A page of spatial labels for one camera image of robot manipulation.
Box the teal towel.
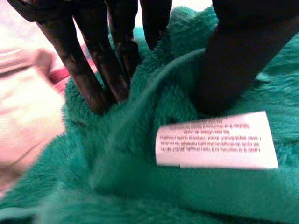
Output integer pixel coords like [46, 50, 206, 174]
[0, 6, 299, 224]

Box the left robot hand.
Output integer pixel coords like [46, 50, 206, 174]
[6, 0, 299, 115]

